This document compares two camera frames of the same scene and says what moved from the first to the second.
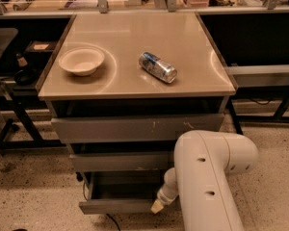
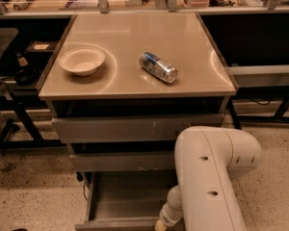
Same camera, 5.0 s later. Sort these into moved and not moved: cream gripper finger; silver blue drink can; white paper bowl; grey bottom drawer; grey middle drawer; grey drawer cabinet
Moved: cream gripper finger; grey bottom drawer
Not moved: white paper bowl; grey drawer cabinet; silver blue drink can; grey middle drawer
